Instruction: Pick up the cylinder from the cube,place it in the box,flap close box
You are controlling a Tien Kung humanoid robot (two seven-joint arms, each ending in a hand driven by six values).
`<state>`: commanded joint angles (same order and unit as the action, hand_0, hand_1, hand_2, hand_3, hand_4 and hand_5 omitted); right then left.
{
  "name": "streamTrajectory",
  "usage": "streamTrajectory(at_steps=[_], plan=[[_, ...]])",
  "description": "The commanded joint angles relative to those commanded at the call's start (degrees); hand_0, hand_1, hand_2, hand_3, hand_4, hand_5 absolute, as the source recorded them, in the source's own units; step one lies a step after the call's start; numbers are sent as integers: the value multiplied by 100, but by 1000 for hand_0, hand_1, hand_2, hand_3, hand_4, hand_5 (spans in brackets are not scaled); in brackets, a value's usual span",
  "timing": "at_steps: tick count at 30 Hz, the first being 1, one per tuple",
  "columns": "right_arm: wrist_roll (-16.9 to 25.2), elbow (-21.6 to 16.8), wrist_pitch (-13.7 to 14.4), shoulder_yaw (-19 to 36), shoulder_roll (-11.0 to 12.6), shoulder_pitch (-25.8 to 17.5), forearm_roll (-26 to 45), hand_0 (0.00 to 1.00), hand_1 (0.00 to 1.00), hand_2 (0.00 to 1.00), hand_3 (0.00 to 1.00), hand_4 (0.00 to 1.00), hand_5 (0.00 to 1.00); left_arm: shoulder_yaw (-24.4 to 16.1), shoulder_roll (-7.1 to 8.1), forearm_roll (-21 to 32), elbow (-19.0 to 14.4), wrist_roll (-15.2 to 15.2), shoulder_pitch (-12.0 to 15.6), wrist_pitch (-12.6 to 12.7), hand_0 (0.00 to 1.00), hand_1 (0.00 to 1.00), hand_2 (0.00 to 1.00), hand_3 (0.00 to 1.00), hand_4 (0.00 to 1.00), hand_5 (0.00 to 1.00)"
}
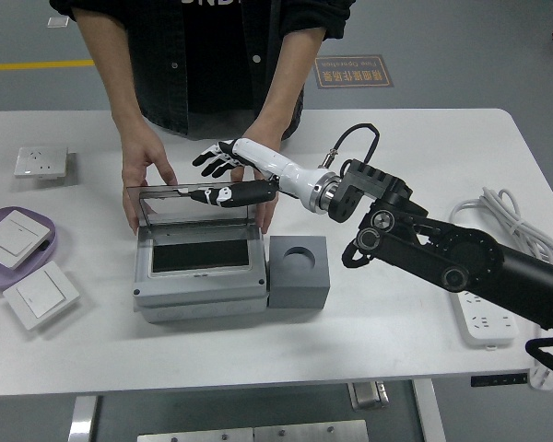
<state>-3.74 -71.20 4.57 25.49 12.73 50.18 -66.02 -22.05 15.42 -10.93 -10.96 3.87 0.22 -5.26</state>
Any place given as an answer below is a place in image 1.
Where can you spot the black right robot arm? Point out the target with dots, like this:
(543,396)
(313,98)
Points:
(470,258)

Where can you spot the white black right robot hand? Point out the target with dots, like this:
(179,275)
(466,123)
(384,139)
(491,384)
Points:
(281,168)

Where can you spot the grey cube with round hole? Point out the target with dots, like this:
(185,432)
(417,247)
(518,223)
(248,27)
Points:
(299,290)

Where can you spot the white wall switch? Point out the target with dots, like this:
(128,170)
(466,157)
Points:
(41,294)
(14,237)

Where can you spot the person's left forearm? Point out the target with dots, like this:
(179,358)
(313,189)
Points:
(290,78)

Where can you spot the purple tray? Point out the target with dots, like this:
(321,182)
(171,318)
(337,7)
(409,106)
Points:
(27,276)

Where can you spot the person's left hand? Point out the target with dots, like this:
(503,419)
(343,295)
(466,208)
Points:
(265,136)

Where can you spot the person's right forearm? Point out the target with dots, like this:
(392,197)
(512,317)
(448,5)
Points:
(115,78)

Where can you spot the person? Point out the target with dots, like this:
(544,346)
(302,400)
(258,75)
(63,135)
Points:
(203,69)

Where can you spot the black table control panel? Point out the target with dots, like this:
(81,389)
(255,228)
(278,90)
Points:
(498,380)

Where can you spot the white wall socket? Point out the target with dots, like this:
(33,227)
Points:
(40,161)

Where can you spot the person's right hand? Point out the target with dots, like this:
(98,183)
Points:
(140,161)

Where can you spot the floor sign with orange text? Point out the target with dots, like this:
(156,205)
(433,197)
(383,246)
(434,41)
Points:
(359,72)

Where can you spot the white power strip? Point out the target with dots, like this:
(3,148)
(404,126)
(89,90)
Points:
(486,322)

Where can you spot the white table leg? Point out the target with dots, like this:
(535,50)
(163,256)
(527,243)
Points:
(428,410)
(83,419)

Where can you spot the metal base plate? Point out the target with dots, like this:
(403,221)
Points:
(281,433)

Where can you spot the yellow floor tape line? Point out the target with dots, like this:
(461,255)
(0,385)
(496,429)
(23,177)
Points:
(37,65)

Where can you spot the metal floor plate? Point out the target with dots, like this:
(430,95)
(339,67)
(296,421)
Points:
(58,22)

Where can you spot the grey box with transparent lid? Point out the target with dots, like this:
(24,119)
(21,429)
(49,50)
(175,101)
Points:
(203,294)

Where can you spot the metal bracket under table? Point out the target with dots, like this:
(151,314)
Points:
(368,395)

